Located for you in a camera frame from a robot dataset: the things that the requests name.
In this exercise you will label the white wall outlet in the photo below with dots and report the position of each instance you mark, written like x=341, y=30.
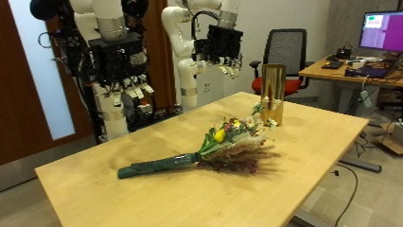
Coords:
x=207, y=87

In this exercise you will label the grey table foot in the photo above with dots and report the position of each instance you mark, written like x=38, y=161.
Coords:
x=361, y=164

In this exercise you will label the person in black clothes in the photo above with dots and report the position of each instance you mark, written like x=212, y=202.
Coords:
x=74, y=47

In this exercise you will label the flower bouquet with green wrap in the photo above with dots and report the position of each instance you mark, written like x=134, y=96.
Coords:
x=227, y=143

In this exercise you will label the computer monitor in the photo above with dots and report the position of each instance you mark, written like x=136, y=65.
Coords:
x=384, y=31

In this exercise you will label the emergency stop button box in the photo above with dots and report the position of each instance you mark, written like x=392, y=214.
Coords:
x=146, y=108

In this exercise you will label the black desk device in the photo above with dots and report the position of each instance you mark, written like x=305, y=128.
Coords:
x=344, y=53

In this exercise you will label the brown door with glass panel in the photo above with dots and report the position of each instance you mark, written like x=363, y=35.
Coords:
x=17, y=94

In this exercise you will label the gold cylinder vase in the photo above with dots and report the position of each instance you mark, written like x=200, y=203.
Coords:
x=273, y=94

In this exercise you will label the wooden office desk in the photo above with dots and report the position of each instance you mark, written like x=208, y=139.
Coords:
x=332, y=73

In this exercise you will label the black office chair red seat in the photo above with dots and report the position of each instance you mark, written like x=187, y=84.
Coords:
x=285, y=47

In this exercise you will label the cardboard box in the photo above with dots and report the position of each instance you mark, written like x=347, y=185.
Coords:
x=393, y=140

